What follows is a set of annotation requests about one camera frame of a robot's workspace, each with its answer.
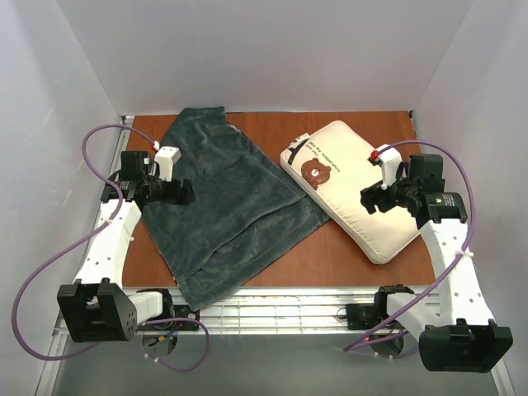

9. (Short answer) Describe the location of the cream bear print pillow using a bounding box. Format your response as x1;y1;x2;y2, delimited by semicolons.
280;120;418;265

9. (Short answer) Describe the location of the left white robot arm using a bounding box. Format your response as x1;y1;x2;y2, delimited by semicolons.
57;146;196;342

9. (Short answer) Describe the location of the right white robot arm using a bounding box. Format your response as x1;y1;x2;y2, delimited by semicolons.
361;148;513;373

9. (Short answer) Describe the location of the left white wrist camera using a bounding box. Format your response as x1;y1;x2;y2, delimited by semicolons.
153;146;182;182

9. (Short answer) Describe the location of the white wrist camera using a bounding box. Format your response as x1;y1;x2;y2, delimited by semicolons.
153;146;182;182
368;144;402;190

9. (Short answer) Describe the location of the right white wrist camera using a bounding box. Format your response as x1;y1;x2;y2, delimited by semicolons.
368;144;402;190

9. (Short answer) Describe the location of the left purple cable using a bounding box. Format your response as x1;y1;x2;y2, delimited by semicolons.
11;125;210;373

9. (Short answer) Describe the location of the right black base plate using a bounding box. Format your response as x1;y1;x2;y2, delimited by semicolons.
344;304;388;330

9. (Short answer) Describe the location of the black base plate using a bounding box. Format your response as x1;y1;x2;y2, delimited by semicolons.
139;303;203;333
344;304;388;330

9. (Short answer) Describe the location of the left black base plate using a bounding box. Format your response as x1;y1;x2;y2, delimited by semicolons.
139;303;203;333

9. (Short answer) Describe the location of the aluminium rail frame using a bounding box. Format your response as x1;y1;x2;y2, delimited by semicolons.
35;111;516;396

